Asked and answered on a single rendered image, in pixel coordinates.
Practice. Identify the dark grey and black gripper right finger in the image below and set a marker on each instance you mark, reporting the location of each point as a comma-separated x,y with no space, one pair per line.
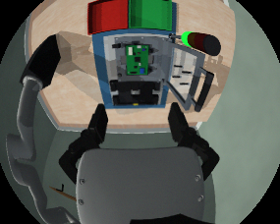
186,136

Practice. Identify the red open-top bin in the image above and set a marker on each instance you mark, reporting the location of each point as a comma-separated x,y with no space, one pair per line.
106,15

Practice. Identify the green circuit board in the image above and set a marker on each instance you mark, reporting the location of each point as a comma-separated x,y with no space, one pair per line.
137,59

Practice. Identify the green bin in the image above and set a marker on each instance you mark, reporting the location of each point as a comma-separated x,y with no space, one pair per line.
151,14

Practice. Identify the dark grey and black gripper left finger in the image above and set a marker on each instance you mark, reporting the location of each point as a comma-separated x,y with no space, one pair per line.
90,138

